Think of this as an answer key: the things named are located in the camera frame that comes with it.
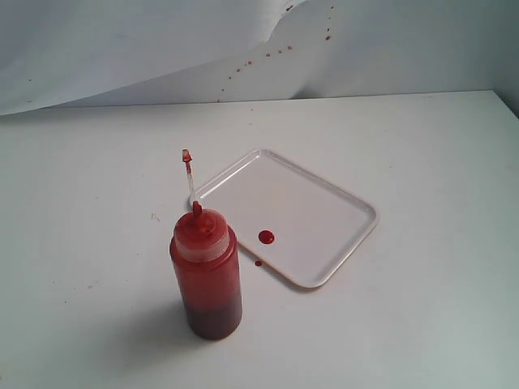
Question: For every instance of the red squeeze sauce bottle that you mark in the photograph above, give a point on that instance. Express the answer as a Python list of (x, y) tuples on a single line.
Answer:
[(204, 252)]

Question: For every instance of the red sauce blob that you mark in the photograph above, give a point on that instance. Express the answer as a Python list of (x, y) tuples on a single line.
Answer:
[(266, 237)]

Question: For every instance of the white rectangular plastic tray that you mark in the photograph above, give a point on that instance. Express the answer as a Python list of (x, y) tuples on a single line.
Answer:
[(317, 225)]

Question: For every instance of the white paper backdrop sheet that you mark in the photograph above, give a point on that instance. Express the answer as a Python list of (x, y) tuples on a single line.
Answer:
[(101, 53)]

